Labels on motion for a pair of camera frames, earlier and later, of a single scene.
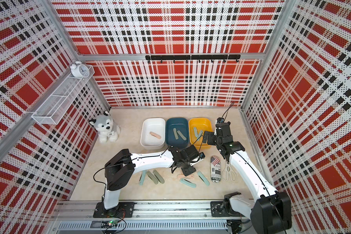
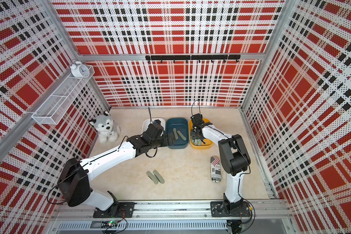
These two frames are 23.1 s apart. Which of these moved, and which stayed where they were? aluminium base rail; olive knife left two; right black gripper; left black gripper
Moved: left black gripper; right black gripper
Stayed: aluminium base rail; olive knife left two
